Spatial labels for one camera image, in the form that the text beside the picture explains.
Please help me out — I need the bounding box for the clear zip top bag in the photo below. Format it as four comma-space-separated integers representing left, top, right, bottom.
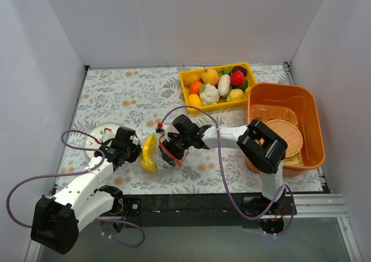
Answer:
140, 133, 189, 173

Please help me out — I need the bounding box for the fake yellow banana bunch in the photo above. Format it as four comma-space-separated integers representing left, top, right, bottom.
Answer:
140, 134, 158, 173

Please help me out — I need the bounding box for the fake white radish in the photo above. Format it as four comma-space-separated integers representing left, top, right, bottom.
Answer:
217, 69, 232, 99

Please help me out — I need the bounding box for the fake green lime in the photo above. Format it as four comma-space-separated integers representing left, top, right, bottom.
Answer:
234, 80, 249, 91

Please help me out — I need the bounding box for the fake red strawberry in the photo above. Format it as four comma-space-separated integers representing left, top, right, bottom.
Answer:
230, 71, 245, 86

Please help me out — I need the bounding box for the fake red apple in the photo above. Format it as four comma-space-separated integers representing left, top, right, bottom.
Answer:
232, 66, 248, 76

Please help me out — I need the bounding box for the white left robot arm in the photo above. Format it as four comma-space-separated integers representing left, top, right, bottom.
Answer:
31, 126, 141, 254

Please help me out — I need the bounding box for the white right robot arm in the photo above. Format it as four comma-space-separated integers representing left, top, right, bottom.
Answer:
159, 115, 288, 215

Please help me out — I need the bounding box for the fake yellow lemon front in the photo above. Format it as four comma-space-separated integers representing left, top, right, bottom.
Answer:
188, 94, 203, 108

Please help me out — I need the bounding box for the fake white cauliflower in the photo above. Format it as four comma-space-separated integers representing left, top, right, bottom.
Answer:
199, 83, 220, 105

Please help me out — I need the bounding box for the fake orange tangerine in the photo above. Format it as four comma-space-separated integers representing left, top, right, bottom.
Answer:
190, 81, 203, 94

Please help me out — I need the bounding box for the fake yellow fruit back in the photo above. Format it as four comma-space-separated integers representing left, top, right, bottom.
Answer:
183, 74, 201, 86

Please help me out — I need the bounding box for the fake bumpy yellow lemon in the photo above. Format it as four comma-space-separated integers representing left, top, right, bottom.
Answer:
226, 89, 245, 102

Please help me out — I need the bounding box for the floral table cloth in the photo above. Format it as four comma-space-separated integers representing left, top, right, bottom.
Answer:
54, 64, 325, 196

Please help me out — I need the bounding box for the white fruit pattern plate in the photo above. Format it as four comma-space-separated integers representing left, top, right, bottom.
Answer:
83, 122, 121, 150

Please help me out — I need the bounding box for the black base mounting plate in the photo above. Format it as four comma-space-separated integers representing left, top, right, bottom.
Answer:
98, 192, 296, 230

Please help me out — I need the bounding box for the round woven bamboo basket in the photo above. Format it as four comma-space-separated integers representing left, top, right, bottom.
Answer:
266, 119, 303, 158

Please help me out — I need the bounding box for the orange plastic tub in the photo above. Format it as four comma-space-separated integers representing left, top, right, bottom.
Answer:
247, 83, 326, 177

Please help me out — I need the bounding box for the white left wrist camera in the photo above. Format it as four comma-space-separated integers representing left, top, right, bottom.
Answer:
98, 127, 116, 144

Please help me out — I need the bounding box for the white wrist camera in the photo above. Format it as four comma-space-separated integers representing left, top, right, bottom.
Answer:
98, 127, 116, 144
155, 122, 169, 140

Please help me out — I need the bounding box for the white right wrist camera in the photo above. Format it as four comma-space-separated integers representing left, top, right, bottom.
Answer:
155, 122, 169, 140

